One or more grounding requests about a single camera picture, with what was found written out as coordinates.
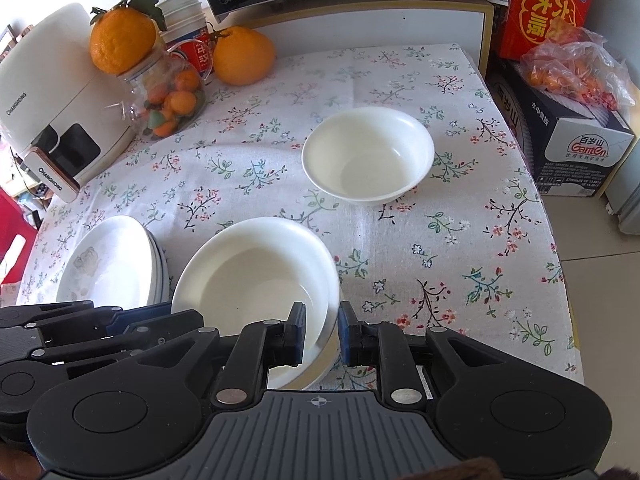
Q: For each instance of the red chair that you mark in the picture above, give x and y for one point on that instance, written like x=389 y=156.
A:
x=15 y=215

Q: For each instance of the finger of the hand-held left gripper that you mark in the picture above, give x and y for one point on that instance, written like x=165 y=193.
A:
x=165 y=321
x=145 y=311

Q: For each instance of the cluster of small oranges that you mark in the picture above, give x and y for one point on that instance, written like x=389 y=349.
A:
x=180 y=102

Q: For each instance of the plastic bag of small oranges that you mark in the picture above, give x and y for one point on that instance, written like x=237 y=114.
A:
x=565 y=70

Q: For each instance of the floral tablecloth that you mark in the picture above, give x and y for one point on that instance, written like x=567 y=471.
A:
x=450 y=260

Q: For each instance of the dark cardboard box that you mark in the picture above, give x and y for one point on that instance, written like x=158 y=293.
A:
x=560 y=145

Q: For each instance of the large orange with leaves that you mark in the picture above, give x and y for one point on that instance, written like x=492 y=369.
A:
x=120 y=42

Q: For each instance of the white plate grey flower print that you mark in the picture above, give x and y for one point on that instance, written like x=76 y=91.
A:
x=110 y=265

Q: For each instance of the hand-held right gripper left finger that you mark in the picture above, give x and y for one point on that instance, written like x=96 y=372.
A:
x=298 y=332

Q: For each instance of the white bowl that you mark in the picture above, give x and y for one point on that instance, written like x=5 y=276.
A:
x=250 y=285
x=336 y=285
x=370 y=160

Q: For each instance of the glass jar of kumquats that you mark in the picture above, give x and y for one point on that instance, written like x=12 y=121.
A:
x=132 y=95

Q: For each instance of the red cardboard box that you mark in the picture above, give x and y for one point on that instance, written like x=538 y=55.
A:
x=540 y=10

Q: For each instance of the white air fryer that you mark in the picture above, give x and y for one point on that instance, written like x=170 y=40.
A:
x=60 y=90

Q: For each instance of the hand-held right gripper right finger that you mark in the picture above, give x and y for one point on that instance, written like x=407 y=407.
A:
x=345 y=335

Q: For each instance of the stack of paper cups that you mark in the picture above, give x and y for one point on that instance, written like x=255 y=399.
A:
x=185 y=20

